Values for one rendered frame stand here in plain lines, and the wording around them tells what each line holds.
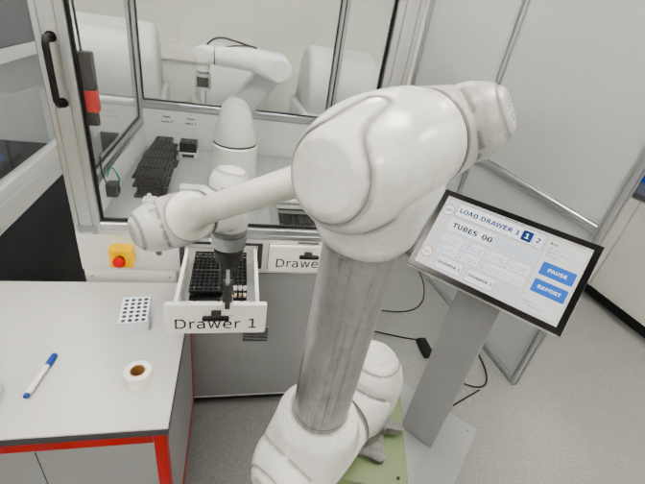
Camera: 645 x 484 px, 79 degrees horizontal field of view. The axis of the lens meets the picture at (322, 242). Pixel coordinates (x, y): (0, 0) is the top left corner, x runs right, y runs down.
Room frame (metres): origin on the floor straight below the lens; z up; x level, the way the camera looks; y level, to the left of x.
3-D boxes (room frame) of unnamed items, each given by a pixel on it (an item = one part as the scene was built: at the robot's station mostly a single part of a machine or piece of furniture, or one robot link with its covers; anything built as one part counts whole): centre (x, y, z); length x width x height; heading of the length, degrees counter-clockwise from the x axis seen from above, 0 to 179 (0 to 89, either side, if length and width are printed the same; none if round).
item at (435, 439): (1.16, -0.59, 0.51); 0.50 x 0.45 x 1.02; 149
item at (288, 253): (1.24, 0.05, 0.87); 0.29 x 0.02 x 0.11; 105
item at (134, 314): (0.90, 0.55, 0.78); 0.12 x 0.08 x 0.04; 21
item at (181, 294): (1.05, 0.32, 0.86); 0.40 x 0.26 x 0.06; 15
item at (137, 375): (0.68, 0.43, 0.78); 0.07 x 0.07 x 0.04
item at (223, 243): (0.83, 0.24, 1.17); 0.09 x 0.09 x 0.06
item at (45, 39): (1.03, 0.77, 1.45); 0.05 x 0.03 x 0.19; 15
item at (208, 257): (1.04, 0.32, 0.87); 0.22 x 0.18 x 0.06; 15
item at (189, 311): (0.85, 0.27, 0.87); 0.29 x 0.02 x 0.11; 105
